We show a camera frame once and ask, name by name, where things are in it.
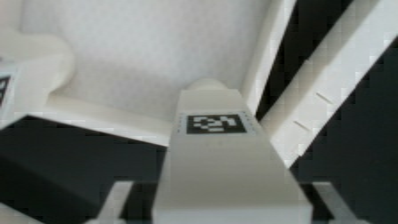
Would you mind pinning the white desk top tray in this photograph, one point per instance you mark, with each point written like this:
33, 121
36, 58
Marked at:
152, 44

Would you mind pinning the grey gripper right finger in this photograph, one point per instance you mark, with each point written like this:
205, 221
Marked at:
333, 209

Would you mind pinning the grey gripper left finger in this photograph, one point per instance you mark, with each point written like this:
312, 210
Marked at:
111, 211

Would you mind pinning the white desk leg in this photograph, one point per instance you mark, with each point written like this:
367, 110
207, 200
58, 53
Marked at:
36, 70
226, 184

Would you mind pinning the white L-shaped obstacle fence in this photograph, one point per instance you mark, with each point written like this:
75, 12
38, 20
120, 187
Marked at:
328, 77

